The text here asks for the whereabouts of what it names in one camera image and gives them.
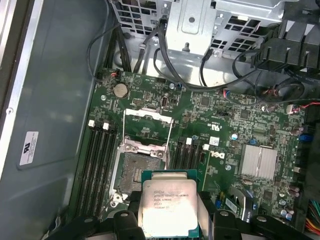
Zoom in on coin cell battery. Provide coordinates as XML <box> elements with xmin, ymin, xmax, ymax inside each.
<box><xmin>113</xmin><ymin>82</ymin><xmax>129</xmax><ymax>99</ymax></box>

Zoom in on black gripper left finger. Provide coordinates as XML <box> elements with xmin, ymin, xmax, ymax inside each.
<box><xmin>47</xmin><ymin>191</ymin><xmax>148</xmax><ymax>240</ymax></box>

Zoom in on thick black cable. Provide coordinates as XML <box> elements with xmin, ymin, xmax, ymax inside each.
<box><xmin>115</xmin><ymin>23</ymin><xmax>132</xmax><ymax>73</ymax></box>

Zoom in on CPU socket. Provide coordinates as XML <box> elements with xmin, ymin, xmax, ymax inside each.
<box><xmin>107</xmin><ymin>136</ymin><xmax>175</xmax><ymax>210</ymax></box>

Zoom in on metal socket cover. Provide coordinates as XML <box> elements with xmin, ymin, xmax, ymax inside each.
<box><xmin>122</xmin><ymin>107</ymin><xmax>175</xmax><ymax>154</ymax></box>

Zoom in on black PC case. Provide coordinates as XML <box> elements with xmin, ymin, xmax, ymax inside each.
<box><xmin>0</xmin><ymin>0</ymin><xmax>320</xmax><ymax>240</ymax></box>

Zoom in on thin black cable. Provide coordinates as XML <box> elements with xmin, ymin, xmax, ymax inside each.
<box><xmin>86</xmin><ymin>0</ymin><xmax>112</xmax><ymax>83</ymax></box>

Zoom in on silver chipset heatsink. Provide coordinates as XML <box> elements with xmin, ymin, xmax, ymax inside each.
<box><xmin>238</xmin><ymin>143</ymin><xmax>279</xmax><ymax>182</ymax></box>

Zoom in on black plastic cable holder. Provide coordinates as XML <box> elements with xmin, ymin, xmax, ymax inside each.
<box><xmin>249</xmin><ymin>17</ymin><xmax>320</xmax><ymax>75</ymax></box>

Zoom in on silver-topped CPU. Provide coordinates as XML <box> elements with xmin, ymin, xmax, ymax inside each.
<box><xmin>138</xmin><ymin>169</ymin><xmax>210</xmax><ymax>239</ymax></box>

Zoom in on white regulatory sticker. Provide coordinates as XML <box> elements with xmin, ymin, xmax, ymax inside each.
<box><xmin>19</xmin><ymin>131</ymin><xmax>40</xmax><ymax>168</ymax></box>

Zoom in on black looped cable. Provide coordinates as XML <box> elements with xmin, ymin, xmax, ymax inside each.
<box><xmin>152</xmin><ymin>46</ymin><xmax>262</xmax><ymax>90</ymax></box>

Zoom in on black RAM slot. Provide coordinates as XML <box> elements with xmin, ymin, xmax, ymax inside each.
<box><xmin>189</xmin><ymin>141</ymin><xmax>201</xmax><ymax>176</ymax></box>
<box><xmin>181</xmin><ymin>137</ymin><xmax>193</xmax><ymax>173</ymax></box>
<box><xmin>81</xmin><ymin>122</ymin><xmax>103</xmax><ymax>218</ymax></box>
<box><xmin>88</xmin><ymin>121</ymin><xmax>110</xmax><ymax>218</ymax></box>
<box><xmin>73</xmin><ymin>119</ymin><xmax>96</xmax><ymax>218</ymax></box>
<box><xmin>96</xmin><ymin>124</ymin><xmax>118</xmax><ymax>218</ymax></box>
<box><xmin>172</xmin><ymin>143</ymin><xmax>185</xmax><ymax>173</ymax></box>

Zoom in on metal locking lever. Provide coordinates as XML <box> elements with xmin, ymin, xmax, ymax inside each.
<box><xmin>98</xmin><ymin>189</ymin><xmax>127</xmax><ymax>218</ymax></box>
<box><xmin>163</xmin><ymin>149</ymin><xmax>175</xmax><ymax>174</ymax></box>

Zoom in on coloured wire bundle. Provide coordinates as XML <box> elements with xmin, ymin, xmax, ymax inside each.
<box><xmin>305</xmin><ymin>198</ymin><xmax>320</xmax><ymax>235</ymax></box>

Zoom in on green motherboard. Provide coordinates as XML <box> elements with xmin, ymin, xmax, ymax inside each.
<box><xmin>67</xmin><ymin>69</ymin><xmax>320</xmax><ymax>240</ymax></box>

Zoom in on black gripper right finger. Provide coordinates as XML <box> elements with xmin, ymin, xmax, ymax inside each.
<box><xmin>197</xmin><ymin>191</ymin><xmax>309</xmax><ymax>240</ymax></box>

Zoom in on silver drive cage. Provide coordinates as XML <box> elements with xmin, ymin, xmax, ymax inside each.
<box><xmin>109</xmin><ymin>0</ymin><xmax>285</xmax><ymax>63</ymax></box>

